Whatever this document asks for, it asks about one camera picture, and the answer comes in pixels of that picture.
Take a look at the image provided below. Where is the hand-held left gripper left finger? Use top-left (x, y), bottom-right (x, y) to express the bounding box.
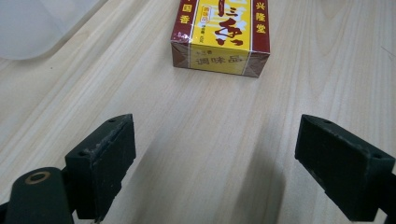
top-left (64, 113), bottom-right (137, 223)

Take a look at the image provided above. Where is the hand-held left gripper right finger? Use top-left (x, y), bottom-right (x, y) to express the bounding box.
top-left (294, 114), bottom-right (396, 222)

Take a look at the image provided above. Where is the white translucent plastic container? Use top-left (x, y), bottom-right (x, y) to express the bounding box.
top-left (0, 0), bottom-right (108, 61)

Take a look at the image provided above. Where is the yellow and red seasoning box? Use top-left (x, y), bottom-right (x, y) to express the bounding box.
top-left (170, 0), bottom-right (271, 78)

